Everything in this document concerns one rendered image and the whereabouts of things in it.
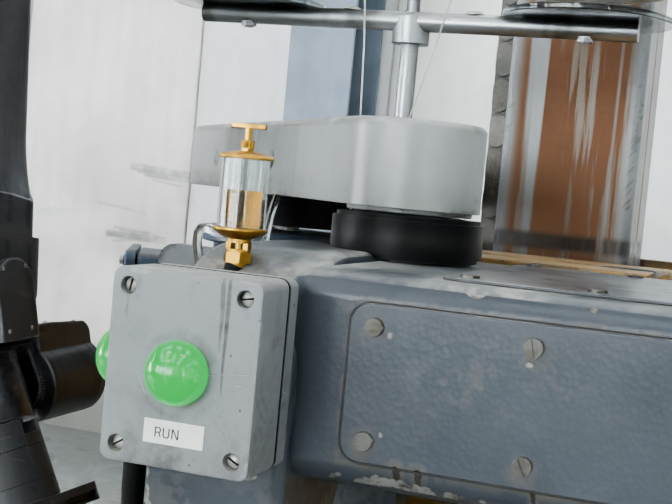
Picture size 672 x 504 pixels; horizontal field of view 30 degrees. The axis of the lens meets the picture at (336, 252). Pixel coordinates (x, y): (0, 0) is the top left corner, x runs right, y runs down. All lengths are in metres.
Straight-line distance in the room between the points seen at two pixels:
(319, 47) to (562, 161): 4.62
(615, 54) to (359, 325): 0.53
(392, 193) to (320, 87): 4.94
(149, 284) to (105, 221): 6.00
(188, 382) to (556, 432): 0.17
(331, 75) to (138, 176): 1.35
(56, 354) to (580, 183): 0.45
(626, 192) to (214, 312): 0.56
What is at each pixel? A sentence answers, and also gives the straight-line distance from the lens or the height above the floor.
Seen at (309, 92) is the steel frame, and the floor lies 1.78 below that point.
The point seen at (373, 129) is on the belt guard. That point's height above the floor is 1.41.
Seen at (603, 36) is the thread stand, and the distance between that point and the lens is 0.91.
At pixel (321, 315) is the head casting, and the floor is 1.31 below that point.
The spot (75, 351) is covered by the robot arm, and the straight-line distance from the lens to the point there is 0.94.
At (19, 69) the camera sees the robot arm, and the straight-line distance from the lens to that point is 0.92.
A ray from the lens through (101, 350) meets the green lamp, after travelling 0.60.
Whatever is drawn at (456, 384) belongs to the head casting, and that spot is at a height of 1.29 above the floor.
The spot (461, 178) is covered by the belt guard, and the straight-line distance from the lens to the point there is 0.71.
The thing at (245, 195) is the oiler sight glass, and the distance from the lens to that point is 0.63.
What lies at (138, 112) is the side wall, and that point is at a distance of 6.51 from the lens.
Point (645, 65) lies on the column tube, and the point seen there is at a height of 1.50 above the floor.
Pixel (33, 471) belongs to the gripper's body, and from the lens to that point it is 0.87.
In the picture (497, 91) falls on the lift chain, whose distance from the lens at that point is 1.14.
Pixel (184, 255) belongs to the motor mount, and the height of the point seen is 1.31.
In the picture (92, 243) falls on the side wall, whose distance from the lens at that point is 6.61.
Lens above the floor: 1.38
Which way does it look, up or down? 3 degrees down
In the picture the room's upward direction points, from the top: 5 degrees clockwise
